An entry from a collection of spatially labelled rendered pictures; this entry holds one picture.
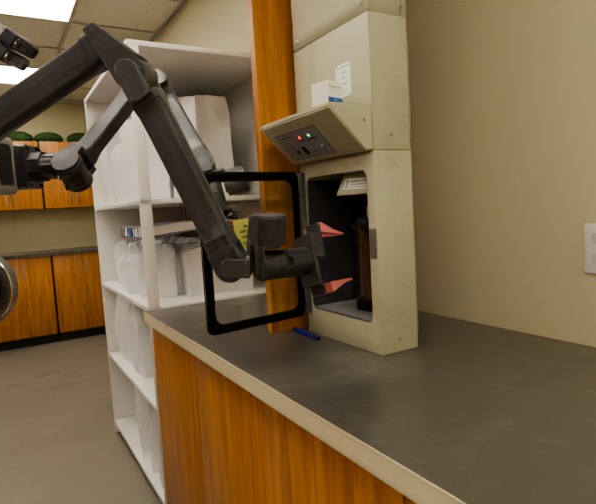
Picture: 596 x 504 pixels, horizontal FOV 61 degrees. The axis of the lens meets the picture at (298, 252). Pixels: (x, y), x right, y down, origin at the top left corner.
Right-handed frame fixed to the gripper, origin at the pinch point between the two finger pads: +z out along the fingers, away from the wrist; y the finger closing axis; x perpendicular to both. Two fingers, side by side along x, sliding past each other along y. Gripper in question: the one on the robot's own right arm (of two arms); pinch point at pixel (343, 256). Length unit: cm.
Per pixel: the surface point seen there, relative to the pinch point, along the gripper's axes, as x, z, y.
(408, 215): 1.0, 21.5, 8.1
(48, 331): 514, -25, 24
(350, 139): -1.6, 6.8, 25.4
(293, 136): 15.5, 3.3, 33.3
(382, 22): -10, 16, 50
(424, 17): 11, 55, 71
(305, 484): 6.0, -14.8, -42.5
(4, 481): 227, -70, -65
